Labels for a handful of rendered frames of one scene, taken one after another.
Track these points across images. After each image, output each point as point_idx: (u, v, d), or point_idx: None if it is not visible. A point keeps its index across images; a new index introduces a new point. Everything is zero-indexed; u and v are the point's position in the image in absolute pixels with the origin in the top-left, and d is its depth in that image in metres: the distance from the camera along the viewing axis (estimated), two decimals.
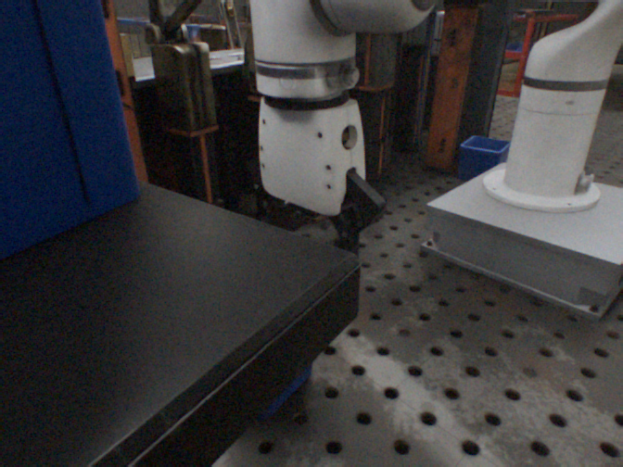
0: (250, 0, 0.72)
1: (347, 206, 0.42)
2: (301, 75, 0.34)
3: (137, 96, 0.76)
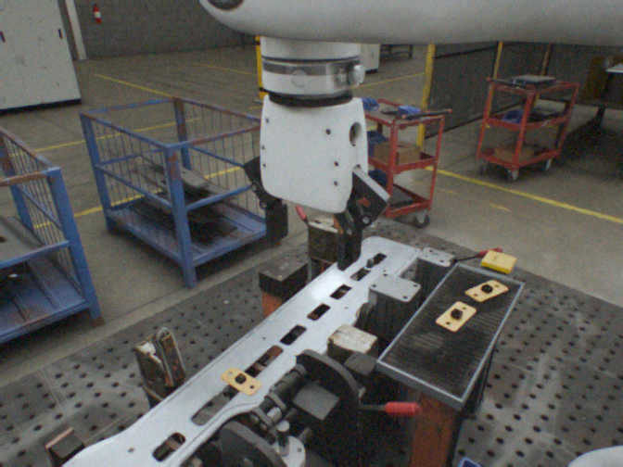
0: None
1: (350, 203, 0.42)
2: (312, 71, 0.35)
3: None
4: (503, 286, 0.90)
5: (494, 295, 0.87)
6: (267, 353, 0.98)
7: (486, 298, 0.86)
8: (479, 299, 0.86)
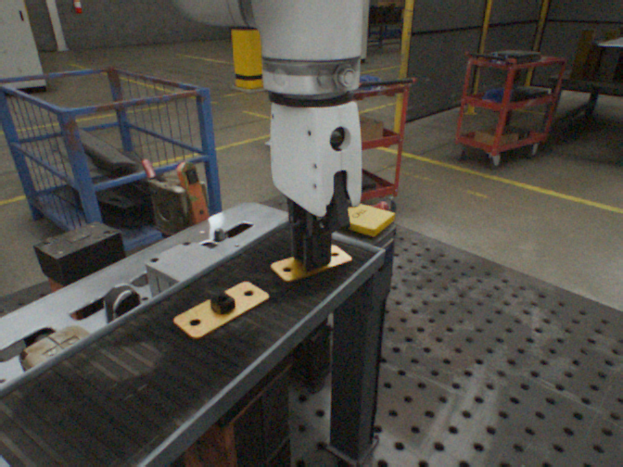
0: None
1: (326, 211, 0.43)
2: (291, 71, 0.35)
3: None
4: (346, 256, 0.49)
5: (320, 270, 0.47)
6: None
7: (302, 276, 0.46)
8: (288, 278, 0.45)
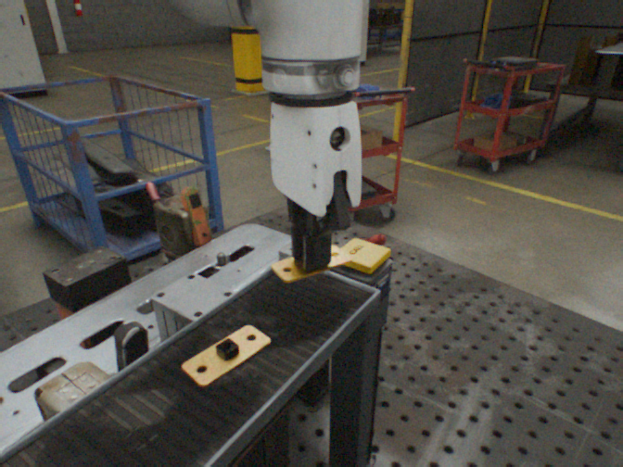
0: None
1: (326, 211, 0.43)
2: (291, 71, 0.35)
3: None
4: (346, 256, 0.49)
5: (320, 270, 0.47)
6: None
7: (302, 276, 0.46)
8: (288, 278, 0.45)
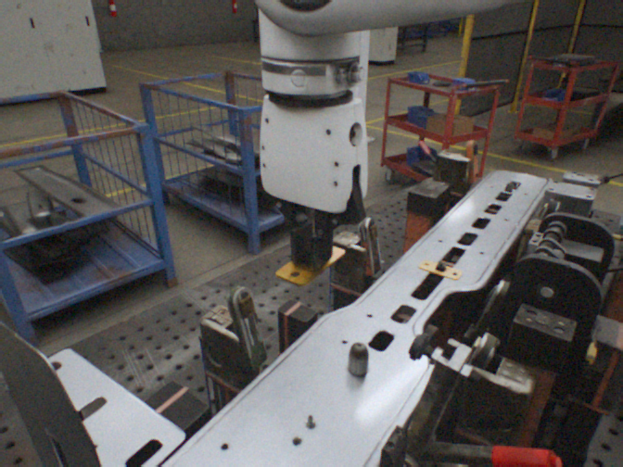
0: (482, 347, 0.58)
1: None
2: (312, 71, 0.35)
3: None
4: (337, 249, 0.50)
5: (325, 267, 0.47)
6: (449, 253, 1.02)
7: (313, 277, 0.46)
8: (303, 282, 0.45)
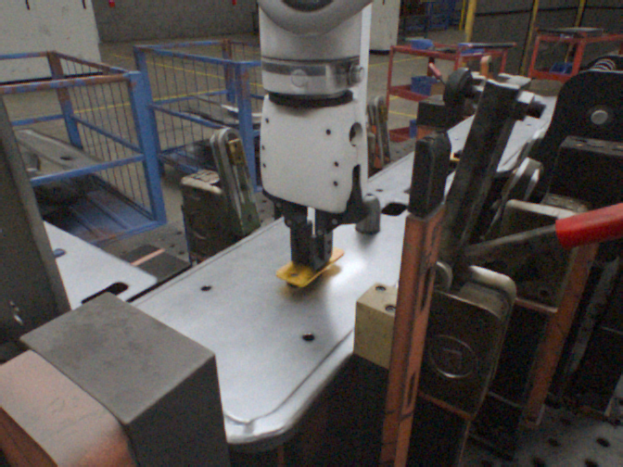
0: (523, 170, 0.47)
1: None
2: (312, 71, 0.35)
3: None
4: (337, 249, 0.50)
5: (325, 267, 0.47)
6: None
7: (313, 277, 0.46)
8: (303, 282, 0.45)
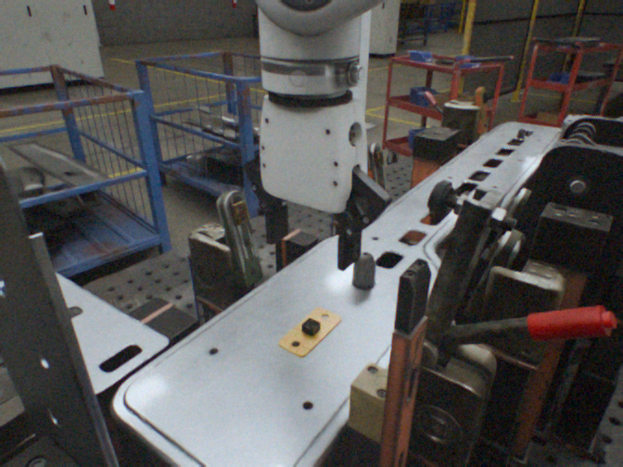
0: (506, 240, 0.51)
1: (350, 203, 0.42)
2: (311, 71, 0.35)
3: None
4: (335, 315, 0.55)
5: (324, 335, 0.52)
6: (459, 189, 0.95)
7: (312, 347, 0.50)
8: (303, 353, 0.49)
